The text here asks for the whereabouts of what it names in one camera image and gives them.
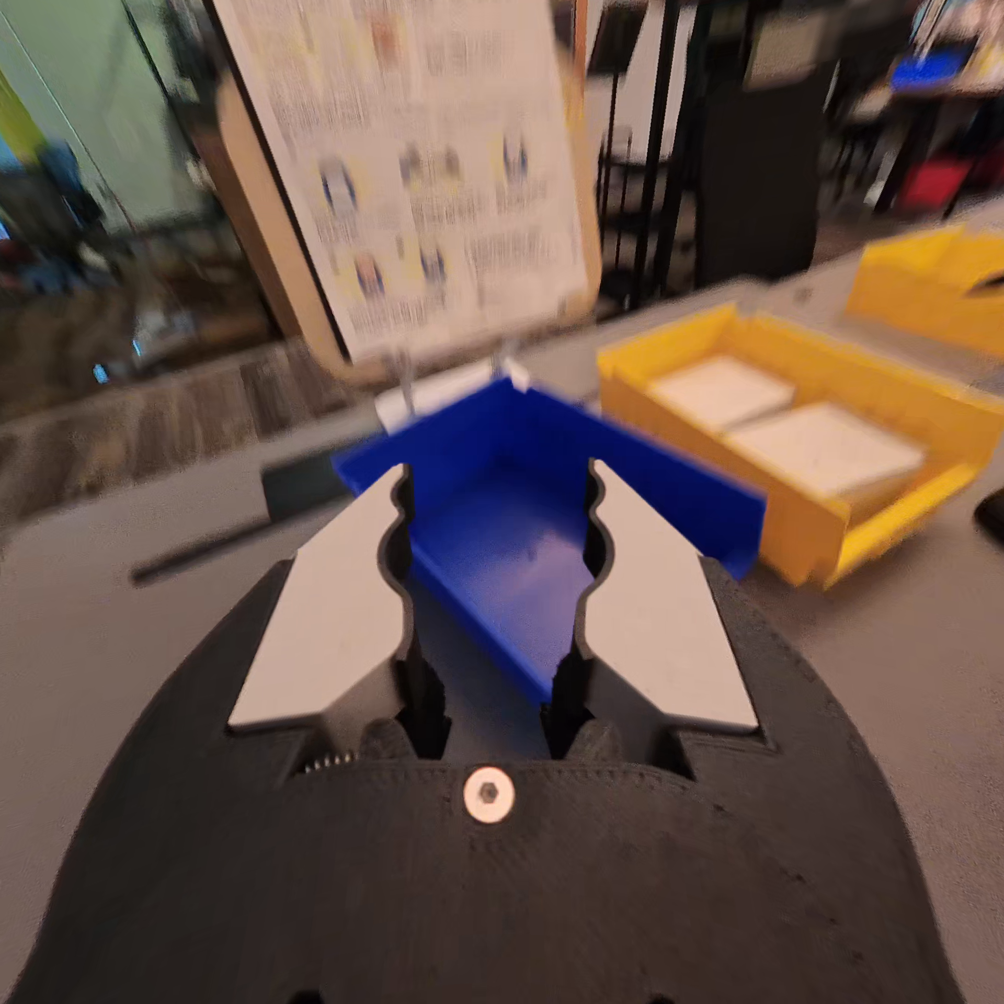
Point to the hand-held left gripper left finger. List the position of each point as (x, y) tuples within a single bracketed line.
[(329, 620)]

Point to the blue plastic bin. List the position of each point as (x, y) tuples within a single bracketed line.
[(502, 549)]

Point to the yellow plastic bin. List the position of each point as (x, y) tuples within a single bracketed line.
[(784, 525), (902, 290)]

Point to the white stand base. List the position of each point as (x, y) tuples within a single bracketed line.
[(439, 396)]

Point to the black mesh chair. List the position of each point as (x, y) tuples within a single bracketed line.
[(761, 180)]

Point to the instruction sheet on board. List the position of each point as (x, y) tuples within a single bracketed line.
[(267, 259)]

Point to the white cardboard box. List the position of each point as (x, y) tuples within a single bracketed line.
[(721, 388), (823, 447)]

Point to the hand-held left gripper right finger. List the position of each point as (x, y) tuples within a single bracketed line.
[(667, 627)]

